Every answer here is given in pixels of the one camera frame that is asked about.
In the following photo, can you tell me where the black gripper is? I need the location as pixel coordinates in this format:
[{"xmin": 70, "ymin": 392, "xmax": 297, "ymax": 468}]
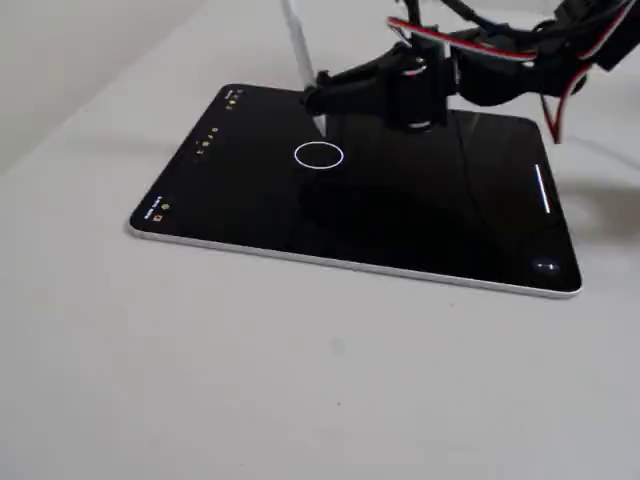
[{"xmin": 299, "ymin": 44, "xmax": 544, "ymax": 119}]

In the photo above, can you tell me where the white stylus pen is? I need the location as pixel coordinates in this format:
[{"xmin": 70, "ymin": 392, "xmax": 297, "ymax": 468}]
[{"xmin": 280, "ymin": 0, "xmax": 329, "ymax": 139}]

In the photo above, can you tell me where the black screen tablet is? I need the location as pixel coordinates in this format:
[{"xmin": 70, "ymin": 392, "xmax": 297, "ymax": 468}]
[{"xmin": 127, "ymin": 82, "xmax": 584, "ymax": 301}]

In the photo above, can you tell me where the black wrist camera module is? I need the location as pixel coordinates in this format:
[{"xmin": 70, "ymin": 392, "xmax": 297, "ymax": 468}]
[{"xmin": 385, "ymin": 42, "xmax": 450, "ymax": 132}]

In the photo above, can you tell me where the red white black servo cable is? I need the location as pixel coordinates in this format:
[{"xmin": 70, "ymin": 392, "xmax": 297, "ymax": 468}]
[
  {"xmin": 541, "ymin": 0, "xmax": 640, "ymax": 145},
  {"xmin": 387, "ymin": 16, "xmax": 537, "ymax": 65}
]

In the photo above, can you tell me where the thin black wire loop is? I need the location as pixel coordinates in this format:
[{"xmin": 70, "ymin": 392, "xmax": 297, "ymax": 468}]
[{"xmin": 399, "ymin": 0, "xmax": 506, "ymax": 39}]

